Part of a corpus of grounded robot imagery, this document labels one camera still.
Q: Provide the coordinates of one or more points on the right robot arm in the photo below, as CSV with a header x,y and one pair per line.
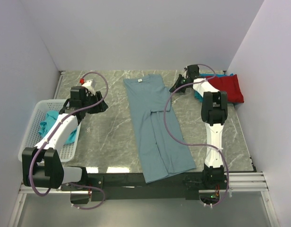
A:
x,y
214,113

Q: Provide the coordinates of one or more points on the crumpled turquoise t shirt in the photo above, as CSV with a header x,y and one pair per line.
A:
x,y
50,119

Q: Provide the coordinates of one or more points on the grey blue t shirt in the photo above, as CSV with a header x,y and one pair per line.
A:
x,y
157,130

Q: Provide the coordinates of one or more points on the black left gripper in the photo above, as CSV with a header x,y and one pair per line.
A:
x,y
101,107

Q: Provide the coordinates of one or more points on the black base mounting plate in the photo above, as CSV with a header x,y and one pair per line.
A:
x,y
126,186

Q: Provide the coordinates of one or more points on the folded turquoise t shirt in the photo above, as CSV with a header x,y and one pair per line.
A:
x,y
197,95

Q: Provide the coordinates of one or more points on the folded red t shirt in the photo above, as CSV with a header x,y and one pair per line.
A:
x,y
230,85

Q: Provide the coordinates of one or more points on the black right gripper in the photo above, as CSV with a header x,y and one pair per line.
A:
x,y
176,84

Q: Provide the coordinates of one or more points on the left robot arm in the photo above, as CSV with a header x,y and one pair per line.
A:
x,y
41,164

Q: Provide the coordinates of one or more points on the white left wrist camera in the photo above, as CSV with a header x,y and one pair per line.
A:
x,y
88,84

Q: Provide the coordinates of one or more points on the aluminium rail frame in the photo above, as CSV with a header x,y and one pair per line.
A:
x,y
239,181

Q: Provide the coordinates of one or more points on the white plastic mesh basket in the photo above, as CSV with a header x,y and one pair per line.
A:
x,y
32,136

